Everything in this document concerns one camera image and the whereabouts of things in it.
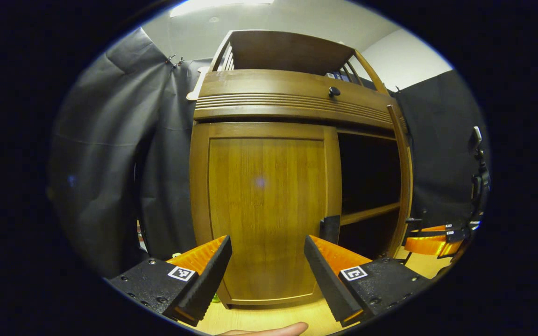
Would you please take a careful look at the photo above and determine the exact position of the black backdrop cloth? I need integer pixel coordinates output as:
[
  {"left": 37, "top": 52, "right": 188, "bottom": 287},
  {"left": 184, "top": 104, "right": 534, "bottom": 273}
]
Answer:
[{"left": 47, "top": 27, "right": 491, "bottom": 280}]

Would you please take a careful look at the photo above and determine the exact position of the wooden cabinet drawer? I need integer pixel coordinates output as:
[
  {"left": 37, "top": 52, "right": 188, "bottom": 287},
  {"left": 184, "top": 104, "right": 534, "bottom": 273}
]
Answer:
[{"left": 193, "top": 69, "right": 407, "bottom": 133}]

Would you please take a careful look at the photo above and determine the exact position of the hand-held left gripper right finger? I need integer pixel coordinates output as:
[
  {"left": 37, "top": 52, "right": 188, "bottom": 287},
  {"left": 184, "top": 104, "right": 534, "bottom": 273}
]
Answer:
[{"left": 304, "top": 234, "right": 432, "bottom": 328}]

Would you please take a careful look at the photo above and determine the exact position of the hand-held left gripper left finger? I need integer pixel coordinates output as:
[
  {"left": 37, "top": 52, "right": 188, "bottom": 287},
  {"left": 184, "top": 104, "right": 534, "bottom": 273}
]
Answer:
[{"left": 105, "top": 235, "right": 233, "bottom": 327}]

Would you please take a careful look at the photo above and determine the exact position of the wooden inner shelf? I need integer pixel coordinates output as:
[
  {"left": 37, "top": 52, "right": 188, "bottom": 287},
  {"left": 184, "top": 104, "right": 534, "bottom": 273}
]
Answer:
[{"left": 340, "top": 202, "right": 401, "bottom": 227}]

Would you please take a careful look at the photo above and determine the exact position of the wooden shoe cabinet door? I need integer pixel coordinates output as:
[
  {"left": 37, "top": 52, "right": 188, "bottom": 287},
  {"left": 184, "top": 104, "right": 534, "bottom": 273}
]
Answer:
[
  {"left": 387, "top": 105, "right": 413, "bottom": 258},
  {"left": 190, "top": 122, "right": 343, "bottom": 308}
]

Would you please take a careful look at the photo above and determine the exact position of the black door handle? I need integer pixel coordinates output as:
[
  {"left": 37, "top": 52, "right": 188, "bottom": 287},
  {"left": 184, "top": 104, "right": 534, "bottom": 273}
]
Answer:
[{"left": 320, "top": 215, "right": 341, "bottom": 245}]

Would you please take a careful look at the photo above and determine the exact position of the wooden double-door shoe cabinet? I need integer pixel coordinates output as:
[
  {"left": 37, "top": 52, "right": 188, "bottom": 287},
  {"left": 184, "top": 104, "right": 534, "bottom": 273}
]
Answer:
[{"left": 186, "top": 29, "right": 413, "bottom": 309}]

